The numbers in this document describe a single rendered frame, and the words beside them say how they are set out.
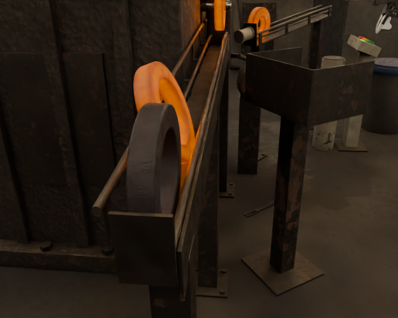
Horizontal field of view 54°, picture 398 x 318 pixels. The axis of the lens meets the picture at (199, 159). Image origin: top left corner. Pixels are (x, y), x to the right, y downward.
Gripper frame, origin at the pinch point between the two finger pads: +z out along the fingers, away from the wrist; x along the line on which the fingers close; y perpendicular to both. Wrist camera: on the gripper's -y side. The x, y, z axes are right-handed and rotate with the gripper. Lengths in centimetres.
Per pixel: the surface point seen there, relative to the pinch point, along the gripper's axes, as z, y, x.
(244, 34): 21, -62, -27
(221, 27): 17, -73, -65
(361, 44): 8.4, -5.1, -4.5
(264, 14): 11, -57, -12
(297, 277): 77, -21, -111
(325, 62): 22.9, -16.2, -0.2
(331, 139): 61, 6, -2
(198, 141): 26, -68, -151
